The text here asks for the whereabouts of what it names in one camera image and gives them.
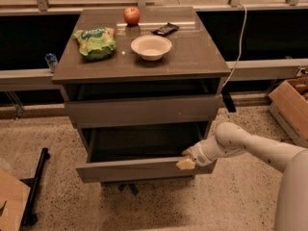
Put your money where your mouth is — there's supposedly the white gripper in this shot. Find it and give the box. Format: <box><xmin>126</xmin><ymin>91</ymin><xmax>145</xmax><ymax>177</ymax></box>
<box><xmin>176</xmin><ymin>141</ymin><xmax>214</xmax><ymax>170</ymax></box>

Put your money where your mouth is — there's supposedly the grey drawer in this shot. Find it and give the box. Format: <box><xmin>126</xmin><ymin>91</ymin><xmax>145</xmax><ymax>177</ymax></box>
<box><xmin>76</xmin><ymin>121</ymin><xmax>215</xmax><ymax>183</ymax></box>
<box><xmin>65</xmin><ymin>95</ymin><xmax>221</xmax><ymax>128</ymax></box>

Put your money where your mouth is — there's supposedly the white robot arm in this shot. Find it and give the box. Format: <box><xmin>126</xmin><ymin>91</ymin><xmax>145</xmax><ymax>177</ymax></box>
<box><xmin>177</xmin><ymin>122</ymin><xmax>308</xmax><ymax>231</ymax></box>

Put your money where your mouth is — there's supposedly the grey top drawer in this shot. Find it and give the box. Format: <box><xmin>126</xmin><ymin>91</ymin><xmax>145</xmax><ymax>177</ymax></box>
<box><xmin>65</xmin><ymin>95</ymin><xmax>221</xmax><ymax>128</ymax></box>

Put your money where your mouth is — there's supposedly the grey drawer cabinet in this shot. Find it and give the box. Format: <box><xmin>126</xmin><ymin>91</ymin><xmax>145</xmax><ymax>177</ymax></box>
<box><xmin>51</xmin><ymin>6</ymin><xmax>232</xmax><ymax>188</ymax></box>

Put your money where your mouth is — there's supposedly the brown cardboard box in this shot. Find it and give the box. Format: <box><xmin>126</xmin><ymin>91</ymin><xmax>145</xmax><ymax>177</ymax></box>
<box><xmin>269</xmin><ymin>77</ymin><xmax>308</xmax><ymax>147</ymax></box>

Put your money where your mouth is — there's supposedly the white paper bowl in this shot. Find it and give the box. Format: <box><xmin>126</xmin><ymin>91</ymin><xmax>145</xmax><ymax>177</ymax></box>
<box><xmin>131</xmin><ymin>35</ymin><xmax>172</xmax><ymax>61</ymax></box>

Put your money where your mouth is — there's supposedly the black snack bar wrapper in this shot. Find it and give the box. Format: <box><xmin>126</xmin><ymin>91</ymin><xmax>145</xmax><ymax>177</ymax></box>
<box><xmin>152</xmin><ymin>23</ymin><xmax>179</xmax><ymax>37</ymax></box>

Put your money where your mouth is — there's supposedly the green chip bag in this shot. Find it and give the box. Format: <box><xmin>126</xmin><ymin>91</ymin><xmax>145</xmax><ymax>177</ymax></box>
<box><xmin>73</xmin><ymin>27</ymin><xmax>116</xmax><ymax>61</ymax></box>

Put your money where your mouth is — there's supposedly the red apple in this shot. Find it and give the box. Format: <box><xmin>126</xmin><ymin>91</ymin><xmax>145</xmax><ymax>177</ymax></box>
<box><xmin>123</xmin><ymin>7</ymin><xmax>141</xmax><ymax>25</ymax></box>

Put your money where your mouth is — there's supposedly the plastic water bottle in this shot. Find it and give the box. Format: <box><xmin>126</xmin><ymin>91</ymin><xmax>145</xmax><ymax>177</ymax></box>
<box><xmin>45</xmin><ymin>53</ymin><xmax>58</xmax><ymax>73</ymax></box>

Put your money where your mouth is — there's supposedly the black metal stand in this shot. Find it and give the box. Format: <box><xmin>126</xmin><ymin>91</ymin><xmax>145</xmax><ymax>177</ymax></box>
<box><xmin>21</xmin><ymin>147</ymin><xmax>50</xmax><ymax>226</ymax></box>

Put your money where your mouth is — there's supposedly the cardboard sheet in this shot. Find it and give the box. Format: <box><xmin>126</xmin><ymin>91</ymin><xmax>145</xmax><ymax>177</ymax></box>
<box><xmin>0</xmin><ymin>169</ymin><xmax>30</xmax><ymax>231</ymax></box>

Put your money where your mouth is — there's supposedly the white cable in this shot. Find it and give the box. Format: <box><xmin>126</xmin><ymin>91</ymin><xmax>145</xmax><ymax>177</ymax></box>
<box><xmin>221</xmin><ymin>3</ymin><xmax>249</xmax><ymax>89</ymax></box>

